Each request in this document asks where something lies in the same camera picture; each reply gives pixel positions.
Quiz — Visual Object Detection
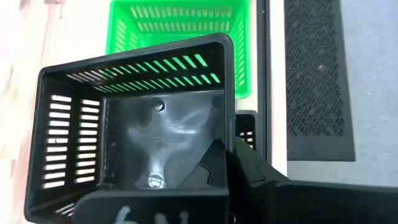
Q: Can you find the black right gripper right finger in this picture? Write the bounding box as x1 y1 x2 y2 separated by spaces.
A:
229 137 398 224

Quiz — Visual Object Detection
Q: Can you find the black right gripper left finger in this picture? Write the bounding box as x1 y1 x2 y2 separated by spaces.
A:
72 139 231 224

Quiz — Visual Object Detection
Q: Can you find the black slotted plastic basket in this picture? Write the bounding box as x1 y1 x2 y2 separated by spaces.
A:
235 110 258 151
24 32 236 224

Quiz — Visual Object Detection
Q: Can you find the green slotted plastic basket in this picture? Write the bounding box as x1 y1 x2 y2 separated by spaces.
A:
105 0 252 100

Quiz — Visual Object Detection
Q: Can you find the black perforated metal panel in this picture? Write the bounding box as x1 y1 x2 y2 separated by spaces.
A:
283 0 356 162

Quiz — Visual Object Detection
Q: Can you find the black metal rig frame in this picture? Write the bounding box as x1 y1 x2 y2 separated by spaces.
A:
256 0 272 164

